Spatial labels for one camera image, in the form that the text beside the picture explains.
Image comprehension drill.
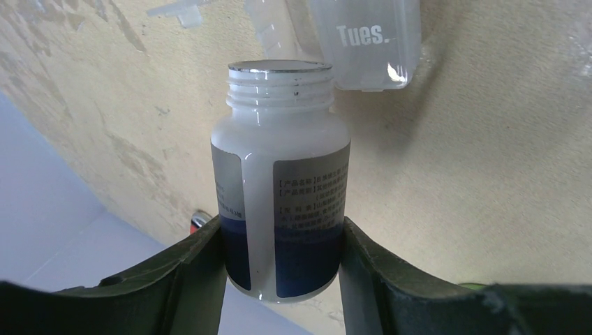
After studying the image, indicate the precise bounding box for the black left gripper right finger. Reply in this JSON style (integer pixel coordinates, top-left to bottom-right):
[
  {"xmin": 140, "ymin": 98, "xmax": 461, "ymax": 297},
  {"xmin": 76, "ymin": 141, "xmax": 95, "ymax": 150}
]
[{"xmin": 339, "ymin": 219, "xmax": 591, "ymax": 334}]

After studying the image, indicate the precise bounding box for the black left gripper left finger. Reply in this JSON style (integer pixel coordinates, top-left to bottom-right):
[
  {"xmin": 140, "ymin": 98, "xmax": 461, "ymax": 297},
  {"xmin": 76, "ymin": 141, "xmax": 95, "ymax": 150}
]
[{"xmin": 1, "ymin": 218, "xmax": 227, "ymax": 334}]

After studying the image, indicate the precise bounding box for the white capped dark pill bottle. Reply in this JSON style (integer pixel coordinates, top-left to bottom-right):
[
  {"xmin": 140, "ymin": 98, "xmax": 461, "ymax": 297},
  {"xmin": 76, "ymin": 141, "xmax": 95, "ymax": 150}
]
[{"xmin": 211, "ymin": 59, "xmax": 351, "ymax": 304}]

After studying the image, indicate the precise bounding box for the clear plastic pill organizer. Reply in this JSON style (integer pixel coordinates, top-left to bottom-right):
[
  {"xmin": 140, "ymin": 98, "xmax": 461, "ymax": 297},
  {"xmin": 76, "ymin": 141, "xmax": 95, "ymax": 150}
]
[{"xmin": 147, "ymin": 0, "xmax": 422, "ymax": 92}]

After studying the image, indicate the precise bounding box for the green pill bottle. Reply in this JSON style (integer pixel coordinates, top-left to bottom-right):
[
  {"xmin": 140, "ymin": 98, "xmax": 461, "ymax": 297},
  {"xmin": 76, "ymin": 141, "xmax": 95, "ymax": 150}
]
[{"xmin": 458, "ymin": 283, "xmax": 487, "ymax": 290}]

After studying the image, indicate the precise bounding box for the red handled adjustable wrench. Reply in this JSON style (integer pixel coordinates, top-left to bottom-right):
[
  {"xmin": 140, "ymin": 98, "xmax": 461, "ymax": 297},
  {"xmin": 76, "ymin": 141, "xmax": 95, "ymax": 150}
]
[{"xmin": 189, "ymin": 210, "xmax": 212, "ymax": 235}]

